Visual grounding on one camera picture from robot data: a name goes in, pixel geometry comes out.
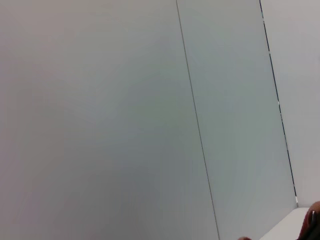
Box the black bag with orange straps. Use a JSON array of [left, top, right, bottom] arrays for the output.
[[298, 200, 320, 240]]

